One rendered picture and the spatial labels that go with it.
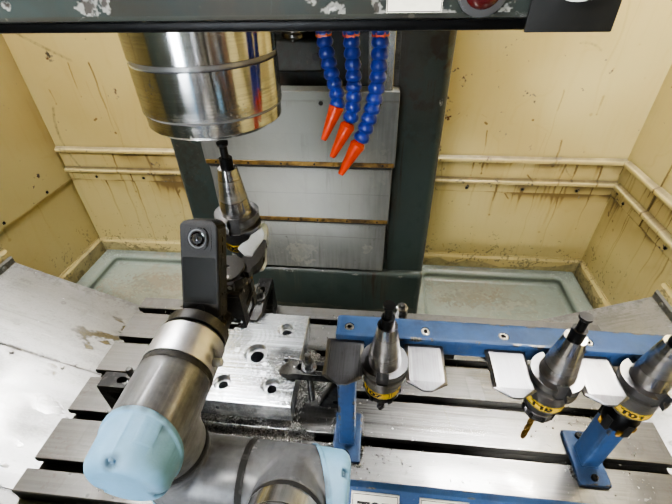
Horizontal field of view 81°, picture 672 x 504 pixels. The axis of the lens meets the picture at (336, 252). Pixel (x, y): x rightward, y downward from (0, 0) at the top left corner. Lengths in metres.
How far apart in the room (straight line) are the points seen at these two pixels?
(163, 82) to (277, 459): 0.39
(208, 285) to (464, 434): 0.61
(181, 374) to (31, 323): 1.14
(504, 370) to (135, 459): 0.43
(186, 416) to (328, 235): 0.78
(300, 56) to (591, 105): 0.91
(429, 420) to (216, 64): 0.73
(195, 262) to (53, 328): 1.07
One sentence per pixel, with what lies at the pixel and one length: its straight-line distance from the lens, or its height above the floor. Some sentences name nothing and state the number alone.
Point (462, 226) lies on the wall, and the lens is 1.58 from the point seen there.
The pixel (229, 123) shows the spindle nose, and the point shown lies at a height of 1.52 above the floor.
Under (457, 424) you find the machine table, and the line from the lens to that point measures 0.89.
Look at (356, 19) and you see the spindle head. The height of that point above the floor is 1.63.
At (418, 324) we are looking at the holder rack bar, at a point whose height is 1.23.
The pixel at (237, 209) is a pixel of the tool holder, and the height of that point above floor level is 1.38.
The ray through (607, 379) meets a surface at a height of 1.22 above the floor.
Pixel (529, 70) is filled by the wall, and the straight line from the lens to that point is 1.38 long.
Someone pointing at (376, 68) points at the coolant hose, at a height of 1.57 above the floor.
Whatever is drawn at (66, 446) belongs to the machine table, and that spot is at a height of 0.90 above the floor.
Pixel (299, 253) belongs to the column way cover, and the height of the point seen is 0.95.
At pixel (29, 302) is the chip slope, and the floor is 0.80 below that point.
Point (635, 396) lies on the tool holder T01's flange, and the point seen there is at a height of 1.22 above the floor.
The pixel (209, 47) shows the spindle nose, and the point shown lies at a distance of 0.43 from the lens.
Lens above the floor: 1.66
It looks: 38 degrees down
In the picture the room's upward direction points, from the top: 2 degrees counter-clockwise
